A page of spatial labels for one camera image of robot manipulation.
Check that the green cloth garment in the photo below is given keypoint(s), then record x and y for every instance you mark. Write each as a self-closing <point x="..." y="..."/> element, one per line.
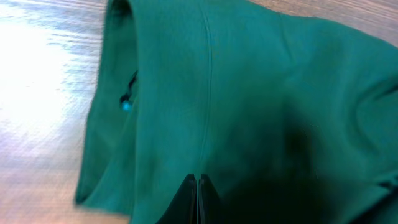
<point x="293" y="119"/>

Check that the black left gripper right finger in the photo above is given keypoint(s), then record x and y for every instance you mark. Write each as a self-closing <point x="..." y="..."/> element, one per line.
<point x="210" y="208"/>

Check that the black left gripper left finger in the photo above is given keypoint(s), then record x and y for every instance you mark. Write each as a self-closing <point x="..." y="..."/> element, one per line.
<point x="183" y="207"/>

